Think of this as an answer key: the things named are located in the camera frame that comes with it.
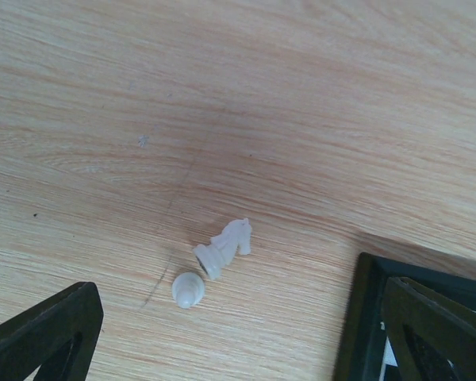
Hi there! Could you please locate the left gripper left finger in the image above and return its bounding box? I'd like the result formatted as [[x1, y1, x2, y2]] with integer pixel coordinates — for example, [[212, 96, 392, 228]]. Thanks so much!
[[0, 282, 104, 380]]

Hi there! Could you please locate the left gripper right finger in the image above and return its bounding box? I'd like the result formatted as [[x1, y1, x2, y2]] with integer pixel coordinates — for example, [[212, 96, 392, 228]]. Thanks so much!
[[382, 277, 476, 380]]

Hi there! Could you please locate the white knight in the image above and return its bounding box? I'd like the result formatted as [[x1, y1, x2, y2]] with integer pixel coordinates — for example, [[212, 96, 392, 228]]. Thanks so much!
[[193, 218, 252, 280]]

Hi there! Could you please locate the black and silver chessboard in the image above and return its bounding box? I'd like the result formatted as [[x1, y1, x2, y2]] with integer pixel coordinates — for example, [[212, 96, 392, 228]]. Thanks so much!
[[333, 252, 476, 380]]

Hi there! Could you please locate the white piece left pile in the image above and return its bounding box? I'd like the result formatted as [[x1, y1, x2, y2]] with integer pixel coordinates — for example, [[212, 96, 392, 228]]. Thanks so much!
[[171, 272, 205, 309]]

